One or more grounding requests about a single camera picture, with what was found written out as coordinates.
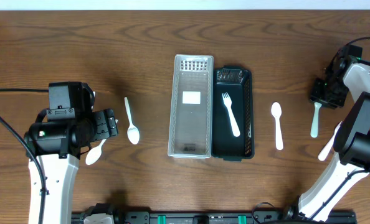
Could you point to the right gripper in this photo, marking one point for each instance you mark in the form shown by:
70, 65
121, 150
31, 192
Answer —
317, 96

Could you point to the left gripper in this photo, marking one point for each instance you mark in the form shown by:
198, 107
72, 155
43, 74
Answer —
109, 123

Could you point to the white spoon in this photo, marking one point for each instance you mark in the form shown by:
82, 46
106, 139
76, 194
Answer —
132, 132
95, 153
276, 112

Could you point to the white fork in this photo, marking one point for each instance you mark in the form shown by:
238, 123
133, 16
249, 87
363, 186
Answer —
228, 104
315, 120
326, 149

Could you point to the black plastic basket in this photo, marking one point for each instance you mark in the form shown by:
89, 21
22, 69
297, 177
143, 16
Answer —
237, 82

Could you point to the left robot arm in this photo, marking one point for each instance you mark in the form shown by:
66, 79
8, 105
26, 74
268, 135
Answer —
55, 141

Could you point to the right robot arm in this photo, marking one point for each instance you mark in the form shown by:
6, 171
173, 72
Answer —
351, 160

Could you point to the clear plastic basket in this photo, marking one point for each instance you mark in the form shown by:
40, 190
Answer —
190, 129

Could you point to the white label in clear basket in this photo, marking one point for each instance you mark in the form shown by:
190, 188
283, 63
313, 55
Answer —
191, 97

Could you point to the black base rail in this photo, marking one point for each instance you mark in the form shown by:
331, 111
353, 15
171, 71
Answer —
262, 216

